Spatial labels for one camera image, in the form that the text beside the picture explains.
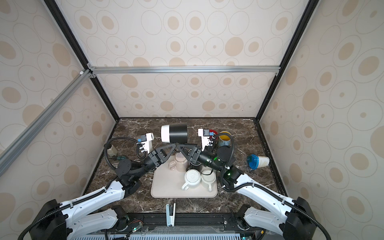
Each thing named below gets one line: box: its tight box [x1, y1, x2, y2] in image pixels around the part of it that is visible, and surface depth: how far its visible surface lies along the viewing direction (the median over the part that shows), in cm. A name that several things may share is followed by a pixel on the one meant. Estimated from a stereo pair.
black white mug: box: [160, 123, 188, 144], surface depth 58 cm
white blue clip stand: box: [166, 203, 176, 227], surface depth 75 cm
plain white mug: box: [201, 169, 217, 193], surface depth 82 cm
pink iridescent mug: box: [168, 152, 189, 173], surface depth 89 cm
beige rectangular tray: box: [151, 155, 218, 198], surface depth 86 cm
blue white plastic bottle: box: [247, 154, 270, 170], surface depth 91 cm
